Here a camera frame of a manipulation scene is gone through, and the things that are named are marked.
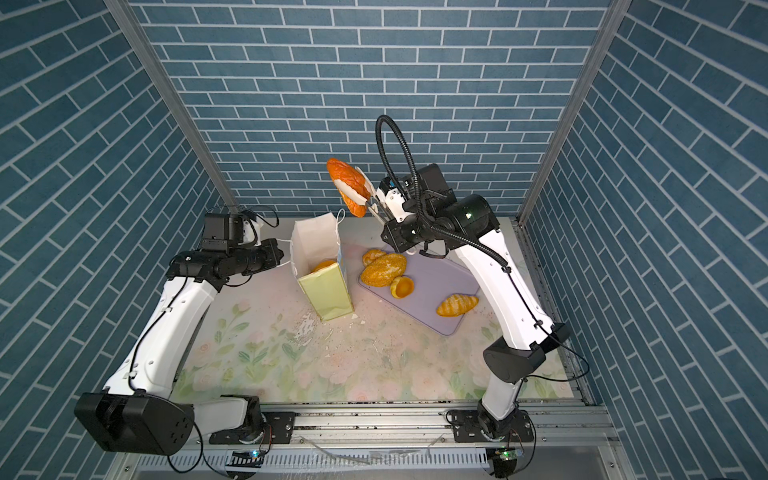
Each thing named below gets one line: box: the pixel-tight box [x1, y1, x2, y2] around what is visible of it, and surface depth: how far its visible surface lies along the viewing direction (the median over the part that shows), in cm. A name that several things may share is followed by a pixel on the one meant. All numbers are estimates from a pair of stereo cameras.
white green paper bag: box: [290, 213, 355, 321], surface depth 88 cm
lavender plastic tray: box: [360, 245, 481, 336], surface depth 99 cm
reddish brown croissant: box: [326, 158, 370, 218], surface depth 68 cm
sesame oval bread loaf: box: [360, 253, 407, 287], surface depth 98 cm
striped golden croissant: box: [436, 294, 479, 317], surface depth 94 cm
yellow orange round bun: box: [390, 276, 415, 299], surface depth 98 cm
